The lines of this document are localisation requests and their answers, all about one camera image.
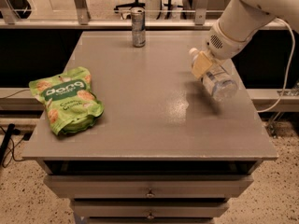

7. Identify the blue plastic water bottle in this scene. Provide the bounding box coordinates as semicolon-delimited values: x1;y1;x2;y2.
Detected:
189;48;237;102

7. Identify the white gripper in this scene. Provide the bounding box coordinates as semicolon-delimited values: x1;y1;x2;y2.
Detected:
191;23;247;78

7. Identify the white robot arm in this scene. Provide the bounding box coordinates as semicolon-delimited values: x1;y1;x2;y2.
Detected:
189;0;299;78

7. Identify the drawer knob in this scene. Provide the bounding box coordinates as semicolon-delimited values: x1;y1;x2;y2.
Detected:
147;212;155;219
146;189;155;198

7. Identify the green rice chip bag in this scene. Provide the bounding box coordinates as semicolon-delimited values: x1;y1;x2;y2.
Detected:
29;66;104;135

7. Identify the grey drawer cabinet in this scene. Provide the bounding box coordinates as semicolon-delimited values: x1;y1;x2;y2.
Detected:
23;31;277;224

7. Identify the upper drawer knob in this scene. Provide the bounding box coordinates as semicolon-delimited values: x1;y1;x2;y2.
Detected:
146;189;155;198

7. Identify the silver drink can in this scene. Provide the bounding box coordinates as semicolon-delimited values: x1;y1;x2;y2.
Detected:
131;7;146;48

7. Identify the black bar on floor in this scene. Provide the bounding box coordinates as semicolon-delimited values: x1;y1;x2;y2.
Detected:
0;123;15;165

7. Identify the lower drawer knob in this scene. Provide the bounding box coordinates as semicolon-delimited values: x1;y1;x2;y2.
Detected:
147;212;155;219

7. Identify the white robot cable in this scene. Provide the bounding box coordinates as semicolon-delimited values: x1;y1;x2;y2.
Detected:
257;17;296;114

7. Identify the metal railing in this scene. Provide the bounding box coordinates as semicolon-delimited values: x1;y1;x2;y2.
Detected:
0;0;291;31

